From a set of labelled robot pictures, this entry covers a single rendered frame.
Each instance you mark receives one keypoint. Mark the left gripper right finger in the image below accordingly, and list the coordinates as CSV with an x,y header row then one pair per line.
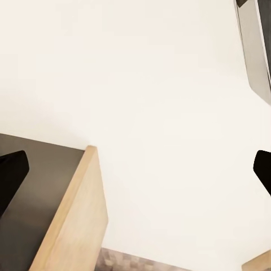
x,y
262,168

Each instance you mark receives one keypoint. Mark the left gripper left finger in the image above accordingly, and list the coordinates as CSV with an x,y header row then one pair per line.
x,y
13,169

